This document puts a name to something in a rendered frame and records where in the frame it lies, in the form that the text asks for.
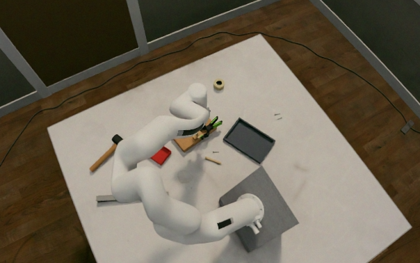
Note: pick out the dark green mallet with tan wooden handle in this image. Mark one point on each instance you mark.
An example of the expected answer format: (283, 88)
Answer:
(116, 139)

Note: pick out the grey flat bar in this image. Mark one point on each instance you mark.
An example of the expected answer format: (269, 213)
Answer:
(109, 198)

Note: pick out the red shallow tray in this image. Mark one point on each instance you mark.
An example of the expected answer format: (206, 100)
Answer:
(161, 155)

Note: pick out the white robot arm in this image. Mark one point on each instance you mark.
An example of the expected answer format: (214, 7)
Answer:
(172, 219)

